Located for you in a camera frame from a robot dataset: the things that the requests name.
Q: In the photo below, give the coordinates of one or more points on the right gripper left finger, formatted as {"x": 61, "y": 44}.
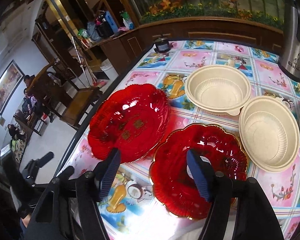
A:
{"x": 105, "y": 172}

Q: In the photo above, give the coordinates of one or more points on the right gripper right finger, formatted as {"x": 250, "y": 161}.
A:
{"x": 210, "y": 184}

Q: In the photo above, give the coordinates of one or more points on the gold-rimmed red plate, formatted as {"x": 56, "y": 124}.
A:
{"x": 172, "y": 181}

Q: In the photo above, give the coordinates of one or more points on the large red scalloped plate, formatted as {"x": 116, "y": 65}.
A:
{"x": 133, "y": 120}

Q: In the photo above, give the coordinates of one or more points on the beige plastic bowl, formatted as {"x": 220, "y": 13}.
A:
{"x": 269, "y": 133}
{"x": 218, "y": 89}

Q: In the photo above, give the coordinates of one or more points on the wooden chair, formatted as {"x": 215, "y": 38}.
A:
{"x": 45, "y": 89}

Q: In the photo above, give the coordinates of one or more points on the white plastic bucket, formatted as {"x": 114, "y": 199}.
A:
{"x": 109, "y": 70}

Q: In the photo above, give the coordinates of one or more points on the wooden sideboard counter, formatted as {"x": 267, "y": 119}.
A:
{"x": 124, "y": 51}

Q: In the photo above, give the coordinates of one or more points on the small black timer device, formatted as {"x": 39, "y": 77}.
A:
{"x": 162, "y": 45}

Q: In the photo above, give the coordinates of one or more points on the black kettle on counter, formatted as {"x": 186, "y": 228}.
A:
{"x": 103, "y": 28}

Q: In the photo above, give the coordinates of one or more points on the stainless steel thermos jug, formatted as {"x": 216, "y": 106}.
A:
{"x": 289, "y": 59}

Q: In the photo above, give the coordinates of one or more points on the blue bottle on counter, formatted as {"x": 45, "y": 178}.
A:
{"x": 111, "y": 22}

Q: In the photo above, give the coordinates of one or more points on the framed wall painting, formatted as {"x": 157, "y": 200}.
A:
{"x": 9, "y": 81}

